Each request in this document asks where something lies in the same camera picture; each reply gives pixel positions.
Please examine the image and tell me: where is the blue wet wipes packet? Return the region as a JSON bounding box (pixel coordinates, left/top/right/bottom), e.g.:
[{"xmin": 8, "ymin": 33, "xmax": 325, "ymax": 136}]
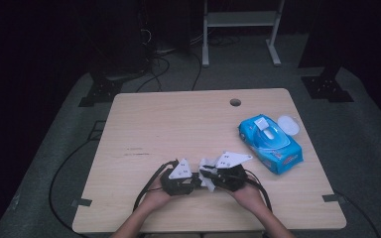
[{"xmin": 237, "ymin": 113, "xmax": 305, "ymax": 176}]

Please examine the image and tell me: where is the white oval packet lid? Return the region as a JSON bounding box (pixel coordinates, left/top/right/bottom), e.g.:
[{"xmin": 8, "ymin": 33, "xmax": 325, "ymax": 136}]
[{"xmin": 277, "ymin": 113, "xmax": 302, "ymax": 137}]

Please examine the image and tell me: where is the black cable bundle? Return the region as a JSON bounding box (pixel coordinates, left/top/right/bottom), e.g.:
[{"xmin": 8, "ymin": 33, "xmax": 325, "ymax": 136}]
[{"xmin": 135, "ymin": 55, "xmax": 172, "ymax": 93}]

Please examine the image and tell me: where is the white metal stand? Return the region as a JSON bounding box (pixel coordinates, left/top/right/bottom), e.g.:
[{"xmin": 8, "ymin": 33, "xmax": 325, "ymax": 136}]
[{"xmin": 201, "ymin": 0, "xmax": 286, "ymax": 68}]

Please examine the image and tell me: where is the black floor cable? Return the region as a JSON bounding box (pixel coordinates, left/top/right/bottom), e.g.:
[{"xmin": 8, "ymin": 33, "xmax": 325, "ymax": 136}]
[
  {"xmin": 335, "ymin": 190, "xmax": 381, "ymax": 238},
  {"xmin": 48, "ymin": 140, "xmax": 93, "ymax": 238}
]

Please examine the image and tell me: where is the person's right hand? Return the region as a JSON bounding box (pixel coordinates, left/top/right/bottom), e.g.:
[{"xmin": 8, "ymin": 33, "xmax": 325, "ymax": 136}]
[{"xmin": 231, "ymin": 181, "xmax": 266, "ymax": 212}]

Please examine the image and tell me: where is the grey tape strip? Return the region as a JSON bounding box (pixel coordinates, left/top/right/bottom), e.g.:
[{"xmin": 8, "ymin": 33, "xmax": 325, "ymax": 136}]
[
  {"xmin": 70, "ymin": 197, "xmax": 93, "ymax": 208},
  {"xmin": 321, "ymin": 193, "xmax": 346, "ymax": 203}
]

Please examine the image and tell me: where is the dark equipment tower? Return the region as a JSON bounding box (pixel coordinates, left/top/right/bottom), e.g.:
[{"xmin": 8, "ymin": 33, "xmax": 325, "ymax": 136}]
[{"xmin": 88, "ymin": 0, "xmax": 152, "ymax": 78}]

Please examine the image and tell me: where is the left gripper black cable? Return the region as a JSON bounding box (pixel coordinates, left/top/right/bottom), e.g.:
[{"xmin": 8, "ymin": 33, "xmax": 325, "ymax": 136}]
[{"xmin": 132, "ymin": 159, "xmax": 180, "ymax": 212}]

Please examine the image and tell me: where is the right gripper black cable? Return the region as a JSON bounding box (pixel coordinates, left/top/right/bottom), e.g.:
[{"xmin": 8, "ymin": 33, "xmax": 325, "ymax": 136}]
[{"xmin": 244, "ymin": 169, "xmax": 274, "ymax": 213}]

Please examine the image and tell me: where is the thin black cable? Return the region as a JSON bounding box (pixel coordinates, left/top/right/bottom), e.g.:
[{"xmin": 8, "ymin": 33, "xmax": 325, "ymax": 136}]
[{"xmin": 190, "ymin": 51, "xmax": 203, "ymax": 91}]

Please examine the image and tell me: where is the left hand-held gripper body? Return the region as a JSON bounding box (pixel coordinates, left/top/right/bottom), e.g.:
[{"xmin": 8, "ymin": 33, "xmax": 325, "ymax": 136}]
[{"xmin": 160, "ymin": 158, "xmax": 196, "ymax": 196}]

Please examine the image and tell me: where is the black stand base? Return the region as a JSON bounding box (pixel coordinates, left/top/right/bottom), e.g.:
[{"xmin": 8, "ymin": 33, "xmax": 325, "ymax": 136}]
[
  {"xmin": 301, "ymin": 74, "xmax": 355, "ymax": 103},
  {"xmin": 77, "ymin": 77, "xmax": 124, "ymax": 108}
]

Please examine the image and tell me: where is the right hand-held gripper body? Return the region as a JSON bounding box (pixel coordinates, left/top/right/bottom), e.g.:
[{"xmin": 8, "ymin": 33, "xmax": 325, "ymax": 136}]
[{"xmin": 215, "ymin": 151, "xmax": 253, "ymax": 192}]

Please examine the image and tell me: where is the person's left hand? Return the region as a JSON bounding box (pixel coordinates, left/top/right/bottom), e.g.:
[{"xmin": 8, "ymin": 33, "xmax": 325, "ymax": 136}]
[{"xmin": 145, "ymin": 178, "xmax": 177, "ymax": 207}]

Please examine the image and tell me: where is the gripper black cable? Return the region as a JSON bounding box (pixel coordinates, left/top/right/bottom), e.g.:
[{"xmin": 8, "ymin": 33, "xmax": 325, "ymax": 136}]
[
  {"xmin": 132, "ymin": 159, "xmax": 180, "ymax": 212},
  {"xmin": 244, "ymin": 169, "xmax": 274, "ymax": 213}
]

